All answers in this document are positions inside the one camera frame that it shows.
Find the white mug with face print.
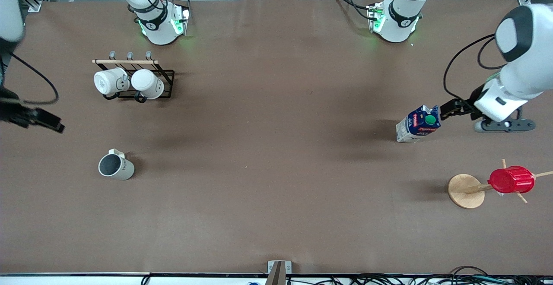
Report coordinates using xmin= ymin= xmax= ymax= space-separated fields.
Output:
xmin=93 ymin=67 xmax=130 ymax=101

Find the red plastic cup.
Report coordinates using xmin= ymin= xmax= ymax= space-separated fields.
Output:
xmin=488 ymin=165 xmax=536 ymax=195

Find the plain white mug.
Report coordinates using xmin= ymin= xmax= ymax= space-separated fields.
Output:
xmin=130 ymin=69 xmax=165 ymax=104

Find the black cable bundle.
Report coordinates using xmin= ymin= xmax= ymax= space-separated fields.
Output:
xmin=346 ymin=266 xmax=553 ymax=285

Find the beige mug with grey inside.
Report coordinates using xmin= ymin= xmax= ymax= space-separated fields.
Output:
xmin=98 ymin=149 xmax=135 ymax=181

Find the blue white milk carton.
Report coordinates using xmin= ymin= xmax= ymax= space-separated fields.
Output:
xmin=396 ymin=104 xmax=442 ymax=143

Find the wooden cup tree stand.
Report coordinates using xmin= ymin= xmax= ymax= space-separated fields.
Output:
xmin=447 ymin=158 xmax=553 ymax=210

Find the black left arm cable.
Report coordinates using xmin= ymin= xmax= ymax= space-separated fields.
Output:
xmin=443 ymin=34 xmax=507 ymax=102

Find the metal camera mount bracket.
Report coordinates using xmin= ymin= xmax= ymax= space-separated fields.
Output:
xmin=264 ymin=260 xmax=292 ymax=285

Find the black wire mug rack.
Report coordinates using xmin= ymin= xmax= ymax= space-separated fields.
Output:
xmin=92 ymin=51 xmax=175 ymax=104

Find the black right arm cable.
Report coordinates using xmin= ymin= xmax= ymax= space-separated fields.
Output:
xmin=8 ymin=51 xmax=60 ymax=105

